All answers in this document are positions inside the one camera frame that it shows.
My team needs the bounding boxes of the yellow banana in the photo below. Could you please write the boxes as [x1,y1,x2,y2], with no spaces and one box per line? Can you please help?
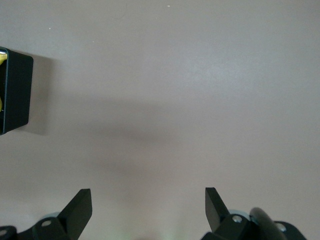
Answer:
[0,52,8,112]

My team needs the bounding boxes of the black plastic box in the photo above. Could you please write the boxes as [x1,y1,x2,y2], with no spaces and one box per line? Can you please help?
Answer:
[0,46,34,136]

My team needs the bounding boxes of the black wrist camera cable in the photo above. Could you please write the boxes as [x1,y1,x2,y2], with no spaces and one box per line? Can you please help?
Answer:
[249,206,289,240]

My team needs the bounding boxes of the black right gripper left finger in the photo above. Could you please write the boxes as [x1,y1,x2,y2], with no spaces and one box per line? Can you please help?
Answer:
[17,188,93,240]

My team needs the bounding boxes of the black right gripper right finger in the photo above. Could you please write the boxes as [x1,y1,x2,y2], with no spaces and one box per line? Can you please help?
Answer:
[201,187,261,240]

